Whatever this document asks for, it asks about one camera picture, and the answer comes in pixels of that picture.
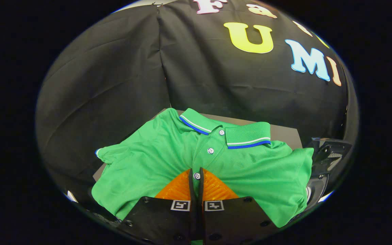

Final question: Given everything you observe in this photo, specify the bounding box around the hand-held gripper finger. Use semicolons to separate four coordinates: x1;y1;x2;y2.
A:
198;167;278;245
119;168;198;245

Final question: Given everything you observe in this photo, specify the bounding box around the green polo shirt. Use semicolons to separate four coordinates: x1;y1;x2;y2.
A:
92;108;314;228

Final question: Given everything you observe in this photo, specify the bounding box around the dark glass washing machine lid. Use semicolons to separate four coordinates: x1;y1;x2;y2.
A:
307;137;353;177

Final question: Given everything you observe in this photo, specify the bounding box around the grey cabinet with dark top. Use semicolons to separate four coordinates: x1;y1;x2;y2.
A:
92;108;304;182

